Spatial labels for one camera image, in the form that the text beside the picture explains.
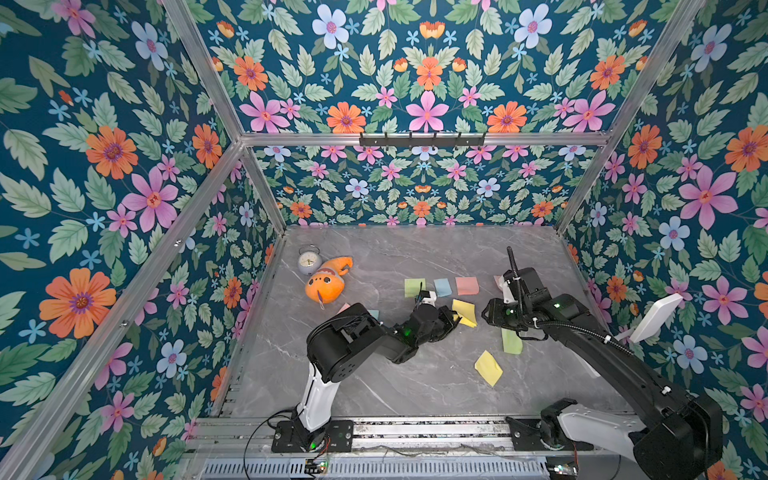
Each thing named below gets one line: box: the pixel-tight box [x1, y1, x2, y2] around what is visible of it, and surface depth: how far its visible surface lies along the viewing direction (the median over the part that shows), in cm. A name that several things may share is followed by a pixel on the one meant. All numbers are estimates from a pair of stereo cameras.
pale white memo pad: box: [433, 278, 452, 298], surface depth 103 cm
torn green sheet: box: [501, 328, 523, 355], surface depth 90 cm
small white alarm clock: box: [298, 244, 322, 275], surface depth 107 cm
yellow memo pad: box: [452, 299, 478, 328], surface depth 92 cm
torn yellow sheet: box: [474, 350, 503, 387], surface depth 86 cm
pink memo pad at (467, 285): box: [455, 276, 480, 296], surface depth 104 cm
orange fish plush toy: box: [305, 256, 354, 304], surface depth 95 cm
